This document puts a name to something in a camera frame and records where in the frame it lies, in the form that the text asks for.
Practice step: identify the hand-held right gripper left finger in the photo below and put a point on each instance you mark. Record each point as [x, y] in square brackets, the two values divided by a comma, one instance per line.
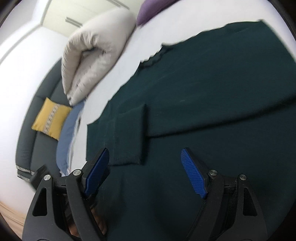
[96, 172]

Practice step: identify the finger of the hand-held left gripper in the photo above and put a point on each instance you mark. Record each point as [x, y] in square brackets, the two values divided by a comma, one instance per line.
[39, 175]

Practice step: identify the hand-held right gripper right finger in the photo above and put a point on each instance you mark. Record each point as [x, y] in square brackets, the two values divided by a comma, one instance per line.
[193, 172]

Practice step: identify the dark green garment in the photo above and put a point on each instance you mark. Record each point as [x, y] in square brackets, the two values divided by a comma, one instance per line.
[185, 92]

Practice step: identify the grey upholstered headboard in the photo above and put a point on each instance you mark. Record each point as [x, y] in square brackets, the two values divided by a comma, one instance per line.
[25, 143]

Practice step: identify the blue pillow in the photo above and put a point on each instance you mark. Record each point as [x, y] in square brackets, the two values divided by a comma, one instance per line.
[67, 139]

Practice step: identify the yellow patterned pillow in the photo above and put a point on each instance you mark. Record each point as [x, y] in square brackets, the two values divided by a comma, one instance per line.
[49, 118]

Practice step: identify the bed with white sheet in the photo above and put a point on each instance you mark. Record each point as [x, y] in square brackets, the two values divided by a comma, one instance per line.
[115, 78]

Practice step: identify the folded beige duvet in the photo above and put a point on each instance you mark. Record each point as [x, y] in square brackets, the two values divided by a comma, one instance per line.
[92, 58]

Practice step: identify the cream wardrobe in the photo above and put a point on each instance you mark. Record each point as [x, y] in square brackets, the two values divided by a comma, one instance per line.
[69, 14]

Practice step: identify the purple pillow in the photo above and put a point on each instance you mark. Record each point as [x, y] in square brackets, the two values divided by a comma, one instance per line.
[150, 9]

